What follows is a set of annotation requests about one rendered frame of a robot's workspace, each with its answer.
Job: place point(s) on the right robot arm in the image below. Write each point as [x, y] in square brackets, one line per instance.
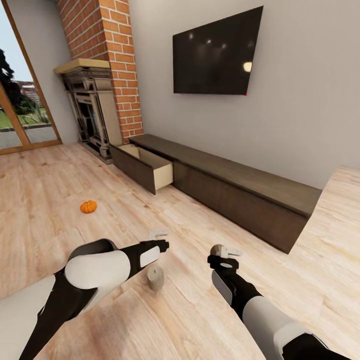
[277, 335]

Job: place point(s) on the pumpkin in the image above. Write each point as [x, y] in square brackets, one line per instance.
[88, 206]

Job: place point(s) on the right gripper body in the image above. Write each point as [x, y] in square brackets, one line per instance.
[215, 260]

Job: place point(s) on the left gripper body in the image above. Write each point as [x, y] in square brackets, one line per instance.
[162, 245]

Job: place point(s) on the pillar candle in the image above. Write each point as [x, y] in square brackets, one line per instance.
[216, 250]
[155, 277]

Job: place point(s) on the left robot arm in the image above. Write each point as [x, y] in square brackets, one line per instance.
[30, 316]

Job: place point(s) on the cauldron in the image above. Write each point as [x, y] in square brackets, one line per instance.
[103, 245]

